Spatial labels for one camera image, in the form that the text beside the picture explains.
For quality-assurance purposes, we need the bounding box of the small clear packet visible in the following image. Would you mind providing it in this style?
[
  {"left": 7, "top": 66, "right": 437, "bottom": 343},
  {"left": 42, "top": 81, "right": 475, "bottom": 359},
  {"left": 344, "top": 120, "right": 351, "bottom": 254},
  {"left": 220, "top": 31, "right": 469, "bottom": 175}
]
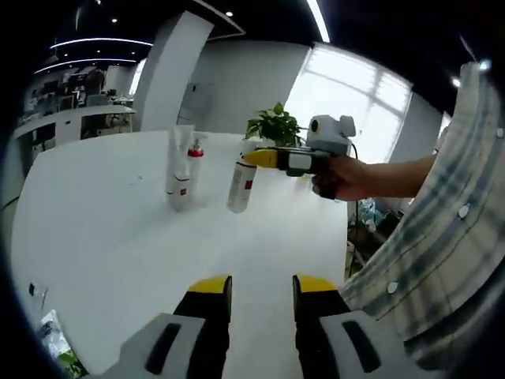
[{"left": 26, "top": 279, "right": 49, "bottom": 313}]

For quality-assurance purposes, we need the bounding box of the white office desk row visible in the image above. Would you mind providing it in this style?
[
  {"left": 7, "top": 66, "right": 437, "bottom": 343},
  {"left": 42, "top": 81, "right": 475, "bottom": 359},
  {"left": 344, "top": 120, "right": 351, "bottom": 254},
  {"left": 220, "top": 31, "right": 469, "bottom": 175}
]
[{"left": 11, "top": 103, "right": 137, "bottom": 153}]

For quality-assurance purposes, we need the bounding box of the green black skincare sachet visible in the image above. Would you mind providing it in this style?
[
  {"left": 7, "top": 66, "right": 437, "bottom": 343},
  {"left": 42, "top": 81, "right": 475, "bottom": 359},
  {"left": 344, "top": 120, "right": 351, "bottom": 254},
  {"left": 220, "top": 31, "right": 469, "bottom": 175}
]
[{"left": 38, "top": 309, "right": 87, "bottom": 377}]

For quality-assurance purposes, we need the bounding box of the red collar pump skincare bottle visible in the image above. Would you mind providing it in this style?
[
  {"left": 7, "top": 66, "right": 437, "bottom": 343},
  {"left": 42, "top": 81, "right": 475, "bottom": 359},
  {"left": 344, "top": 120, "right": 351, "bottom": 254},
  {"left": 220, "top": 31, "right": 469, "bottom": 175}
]
[{"left": 187, "top": 133, "right": 209, "bottom": 201}]

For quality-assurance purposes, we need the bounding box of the green potted plant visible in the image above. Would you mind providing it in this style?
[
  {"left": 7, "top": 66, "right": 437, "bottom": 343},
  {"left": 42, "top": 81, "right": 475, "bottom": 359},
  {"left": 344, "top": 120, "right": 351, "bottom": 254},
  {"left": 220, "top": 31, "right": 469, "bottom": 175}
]
[{"left": 245, "top": 101, "right": 305, "bottom": 148}]

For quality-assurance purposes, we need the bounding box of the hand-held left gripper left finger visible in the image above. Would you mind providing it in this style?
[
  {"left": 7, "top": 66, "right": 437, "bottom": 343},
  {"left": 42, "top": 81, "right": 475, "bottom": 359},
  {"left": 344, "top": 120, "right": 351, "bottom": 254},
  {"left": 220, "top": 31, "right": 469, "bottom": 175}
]
[{"left": 94, "top": 274, "right": 234, "bottom": 379}]

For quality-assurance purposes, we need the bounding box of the ceiling light strip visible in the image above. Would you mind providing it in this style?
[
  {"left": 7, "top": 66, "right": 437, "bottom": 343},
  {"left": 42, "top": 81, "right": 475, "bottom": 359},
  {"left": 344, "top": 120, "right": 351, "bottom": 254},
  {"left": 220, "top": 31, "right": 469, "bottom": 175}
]
[{"left": 305, "top": 0, "right": 331, "bottom": 43}]

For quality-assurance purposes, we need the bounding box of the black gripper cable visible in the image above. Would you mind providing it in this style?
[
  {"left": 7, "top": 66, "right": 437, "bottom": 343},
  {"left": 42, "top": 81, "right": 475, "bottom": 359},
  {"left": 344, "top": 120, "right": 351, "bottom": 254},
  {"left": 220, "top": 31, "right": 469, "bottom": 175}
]
[{"left": 349, "top": 142, "right": 361, "bottom": 253}]

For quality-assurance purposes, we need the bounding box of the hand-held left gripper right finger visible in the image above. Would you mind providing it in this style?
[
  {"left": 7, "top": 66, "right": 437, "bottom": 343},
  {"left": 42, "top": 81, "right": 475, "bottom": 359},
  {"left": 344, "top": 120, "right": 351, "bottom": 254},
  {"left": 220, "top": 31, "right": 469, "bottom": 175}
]
[{"left": 291, "top": 274, "right": 411, "bottom": 379}]

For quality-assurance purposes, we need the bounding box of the person's right hand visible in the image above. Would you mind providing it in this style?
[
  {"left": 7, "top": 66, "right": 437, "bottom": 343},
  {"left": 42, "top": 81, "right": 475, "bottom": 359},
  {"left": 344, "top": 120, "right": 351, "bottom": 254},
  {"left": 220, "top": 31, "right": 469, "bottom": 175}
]
[{"left": 310, "top": 156, "right": 374, "bottom": 203}]

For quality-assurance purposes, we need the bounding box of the bright window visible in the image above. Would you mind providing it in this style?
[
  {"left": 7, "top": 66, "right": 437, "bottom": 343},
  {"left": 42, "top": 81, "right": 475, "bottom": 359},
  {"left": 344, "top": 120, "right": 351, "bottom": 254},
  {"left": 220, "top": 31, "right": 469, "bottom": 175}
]
[{"left": 282, "top": 42, "right": 414, "bottom": 163}]

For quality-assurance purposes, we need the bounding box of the white skincare tube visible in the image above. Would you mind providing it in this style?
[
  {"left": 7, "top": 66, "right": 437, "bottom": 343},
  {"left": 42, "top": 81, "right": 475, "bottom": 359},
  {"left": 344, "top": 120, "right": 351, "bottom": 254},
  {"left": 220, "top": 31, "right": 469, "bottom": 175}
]
[{"left": 164, "top": 125, "right": 197, "bottom": 212}]

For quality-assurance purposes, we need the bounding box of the person in plaid shirt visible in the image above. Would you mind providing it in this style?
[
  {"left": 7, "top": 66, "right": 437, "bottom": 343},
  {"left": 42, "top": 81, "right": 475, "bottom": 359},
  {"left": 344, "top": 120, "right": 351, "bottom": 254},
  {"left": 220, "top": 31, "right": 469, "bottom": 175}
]
[{"left": 339, "top": 61, "right": 505, "bottom": 358}]

